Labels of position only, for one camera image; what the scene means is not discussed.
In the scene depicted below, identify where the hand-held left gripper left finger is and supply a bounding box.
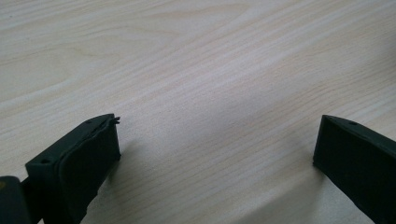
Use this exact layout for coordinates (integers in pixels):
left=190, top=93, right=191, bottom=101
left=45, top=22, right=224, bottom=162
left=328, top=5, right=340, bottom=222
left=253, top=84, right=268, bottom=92
left=25, top=113, right=121, bottom=224

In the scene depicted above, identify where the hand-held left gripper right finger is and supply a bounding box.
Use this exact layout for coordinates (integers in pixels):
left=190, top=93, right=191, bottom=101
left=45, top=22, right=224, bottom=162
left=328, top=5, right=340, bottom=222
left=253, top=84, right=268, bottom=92
left=312, top=114, right=396, bottom=224

